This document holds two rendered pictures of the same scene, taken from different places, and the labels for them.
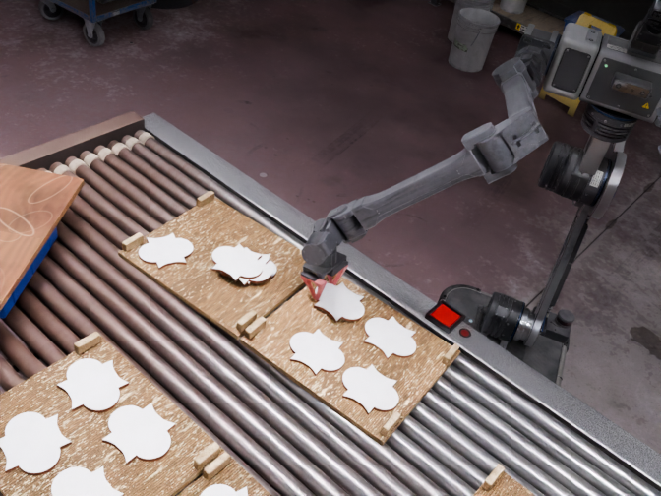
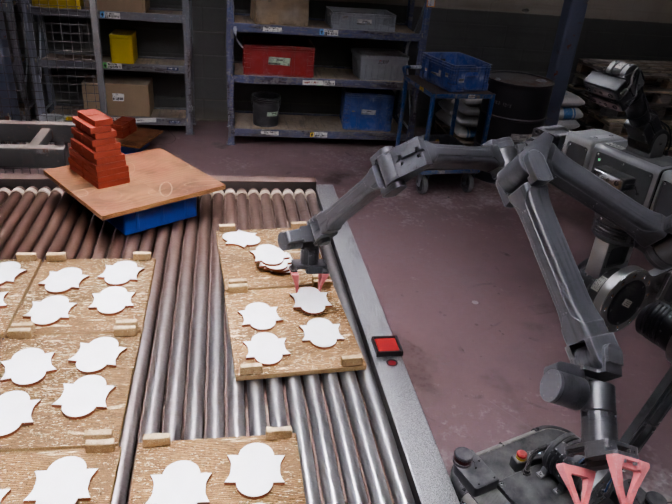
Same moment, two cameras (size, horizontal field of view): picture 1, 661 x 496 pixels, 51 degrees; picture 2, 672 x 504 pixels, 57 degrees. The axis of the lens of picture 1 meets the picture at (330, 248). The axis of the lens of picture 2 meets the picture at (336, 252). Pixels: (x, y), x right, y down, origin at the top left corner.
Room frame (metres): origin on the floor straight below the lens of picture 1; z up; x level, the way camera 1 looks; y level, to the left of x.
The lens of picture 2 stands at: (0.18, -1.22, 1.98)
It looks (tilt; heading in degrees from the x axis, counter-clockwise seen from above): 28 degrees down; 45
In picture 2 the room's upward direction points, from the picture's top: 5 degrees clockwise
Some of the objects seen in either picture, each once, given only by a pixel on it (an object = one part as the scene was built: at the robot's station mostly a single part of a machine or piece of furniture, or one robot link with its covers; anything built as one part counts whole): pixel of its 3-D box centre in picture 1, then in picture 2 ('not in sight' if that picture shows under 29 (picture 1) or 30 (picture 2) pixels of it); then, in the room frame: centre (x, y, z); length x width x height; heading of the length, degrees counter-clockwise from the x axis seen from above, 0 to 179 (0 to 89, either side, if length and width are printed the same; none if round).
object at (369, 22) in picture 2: not in sight; (359, 19); (4.51, 3.10, 1.16); 0.60 x 0.40 x 0.15; 149
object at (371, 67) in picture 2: not in sight; (378, 64); (4.70, 2.98, 0.76); 0.50 x 0.36 x 0.24; 152
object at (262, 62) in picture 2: not in sight; (277, 56); (3.90, 3.55, 0.78); 0.66 x 0.45 x 0.28; 146
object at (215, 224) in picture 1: (223, 260); (270, 257); (1.34, 0.27, 0.93); 0.41 x 0.35 x 0.02; 61
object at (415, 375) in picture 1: (352, 346); (290, 327); (1.13, -0.10, 0.93); 0.41 x 0.35 x 0.02; 61
